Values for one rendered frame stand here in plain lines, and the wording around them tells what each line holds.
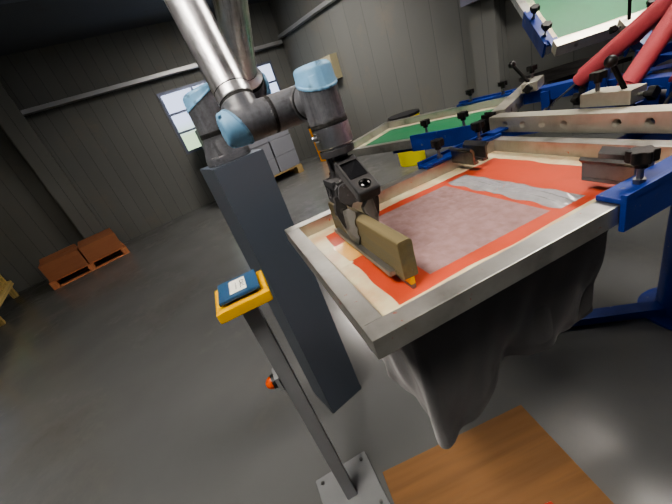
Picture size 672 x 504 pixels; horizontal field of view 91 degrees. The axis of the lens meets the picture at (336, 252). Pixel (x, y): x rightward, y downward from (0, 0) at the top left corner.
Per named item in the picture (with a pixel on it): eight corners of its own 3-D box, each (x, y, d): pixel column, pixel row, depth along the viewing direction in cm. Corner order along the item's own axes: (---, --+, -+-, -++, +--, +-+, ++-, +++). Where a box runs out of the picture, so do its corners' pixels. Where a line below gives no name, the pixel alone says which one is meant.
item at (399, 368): (445, 457, 74) (404, 312, 55) (361, 343, 114) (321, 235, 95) (456, 449, 75) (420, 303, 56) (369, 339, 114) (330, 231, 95)
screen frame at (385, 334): (379, 360, 48) (372, 342, 46) (288, 240, 99) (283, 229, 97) (730, 161, 63) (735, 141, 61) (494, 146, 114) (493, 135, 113)
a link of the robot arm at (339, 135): (353, 118, 62) (314, 132, 60) (360, 142, 64) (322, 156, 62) (339, 120, 69) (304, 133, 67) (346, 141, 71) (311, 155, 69)
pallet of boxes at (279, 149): (284, 170, 723) (259, 107, 664) (304, 170, 651) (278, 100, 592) (226, 197, 664) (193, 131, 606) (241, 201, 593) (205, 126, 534)
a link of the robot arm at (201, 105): (197, 136, 111) (176, 94, 105) (234, 123, 115) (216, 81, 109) (200, 136, 101) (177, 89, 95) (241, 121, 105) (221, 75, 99)
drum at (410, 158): (392, 167, 476) (380, 120, 446) (411, 157, 493) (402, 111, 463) (414, 168, 441) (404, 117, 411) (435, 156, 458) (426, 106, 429)
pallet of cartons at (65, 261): (127, 244, 584) (114, 225, 567) (130, 253, 520) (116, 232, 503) (55, 278, 536) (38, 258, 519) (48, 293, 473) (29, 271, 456)
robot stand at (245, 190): (313, 392, 168) (199, 169, 115) (340, 370, 176) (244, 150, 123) (333, 414, 154) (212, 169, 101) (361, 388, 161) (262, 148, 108)
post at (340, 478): (335, 543, 111) (194, 335, 68) (316, 482, 130) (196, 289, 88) (391, 506, 115) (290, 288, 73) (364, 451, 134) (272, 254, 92)
